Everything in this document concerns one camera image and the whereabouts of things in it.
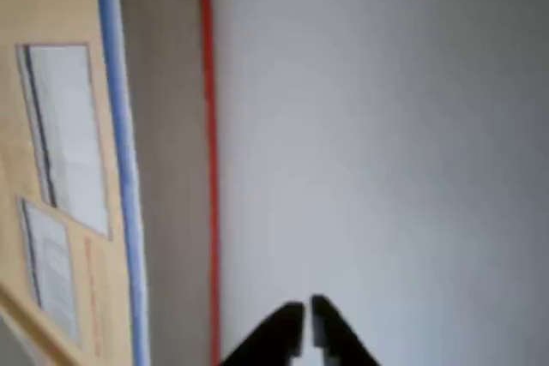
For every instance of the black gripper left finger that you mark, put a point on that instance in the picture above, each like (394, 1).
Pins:
(274, 336)

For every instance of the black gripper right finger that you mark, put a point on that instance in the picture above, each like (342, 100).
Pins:
(334, 336)

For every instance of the red anatomy textbook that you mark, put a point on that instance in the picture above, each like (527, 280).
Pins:
(64, 126)

